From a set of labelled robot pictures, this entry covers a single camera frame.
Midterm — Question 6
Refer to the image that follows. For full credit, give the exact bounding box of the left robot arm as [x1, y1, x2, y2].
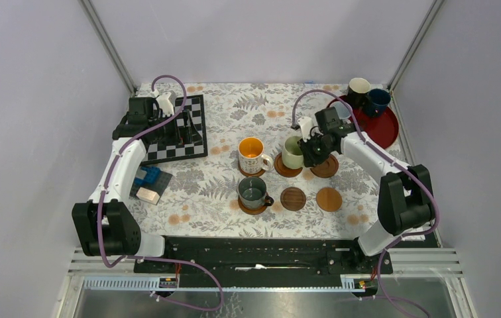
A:
[72, 92, 207, 272]

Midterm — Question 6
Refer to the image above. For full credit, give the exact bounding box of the dark walnut coaster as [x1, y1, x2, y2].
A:
[280, 187, 307, 211]

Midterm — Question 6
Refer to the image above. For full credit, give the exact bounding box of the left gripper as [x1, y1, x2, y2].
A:
[148, 109, 201, 146]

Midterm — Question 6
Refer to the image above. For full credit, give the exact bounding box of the red round tray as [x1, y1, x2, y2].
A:
[340, 95, 399, 148]

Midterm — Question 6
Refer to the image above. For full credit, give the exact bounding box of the black mug white inside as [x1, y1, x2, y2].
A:
[347, 78, 371, 109]

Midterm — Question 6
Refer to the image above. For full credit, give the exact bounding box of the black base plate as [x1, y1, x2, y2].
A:
[133, 235, 438, 289]

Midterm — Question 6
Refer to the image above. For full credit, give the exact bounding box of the black white chessboard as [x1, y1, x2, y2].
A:
[141, 94, 208, 166]

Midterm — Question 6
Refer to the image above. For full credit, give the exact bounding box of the brown ringed coaster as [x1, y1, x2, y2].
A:
[274, 153, 303, 178]
[238, 199, 268, 215]
[310, 154, 339, 178]
[238, 166, 266, 177]

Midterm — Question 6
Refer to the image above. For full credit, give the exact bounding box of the floral tablecloth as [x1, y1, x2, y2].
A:
[129, 83, 378, 239]

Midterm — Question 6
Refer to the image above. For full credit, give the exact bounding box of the light blue white mug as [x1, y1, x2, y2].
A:
[331, 101, 351, 120]

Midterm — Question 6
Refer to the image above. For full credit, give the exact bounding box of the dark blue mug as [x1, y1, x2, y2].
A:
[362, 89, 391, 118]

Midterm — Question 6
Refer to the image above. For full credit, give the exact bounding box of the toy block assembly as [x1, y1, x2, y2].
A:
[129, 166, 173, 205]

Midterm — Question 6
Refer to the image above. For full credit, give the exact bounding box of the floral mug orange inside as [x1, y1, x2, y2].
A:
[238, 137, 274, 174]

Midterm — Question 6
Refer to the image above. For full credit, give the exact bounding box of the aluminium frame rail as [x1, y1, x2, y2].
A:
[68, 248, 466, 292]

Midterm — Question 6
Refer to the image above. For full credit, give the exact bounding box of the light wood coaster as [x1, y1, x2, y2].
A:
[315, 187, 343, 212]

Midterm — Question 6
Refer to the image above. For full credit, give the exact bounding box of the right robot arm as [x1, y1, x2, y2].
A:
[292, 107, 439, 273]

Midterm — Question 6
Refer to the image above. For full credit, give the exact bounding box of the pale green mug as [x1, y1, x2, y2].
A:
[282, 136, 304, 170]

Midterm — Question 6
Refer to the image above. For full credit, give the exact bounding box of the dark green mug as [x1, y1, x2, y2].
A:
[237, 177, 274, 209]

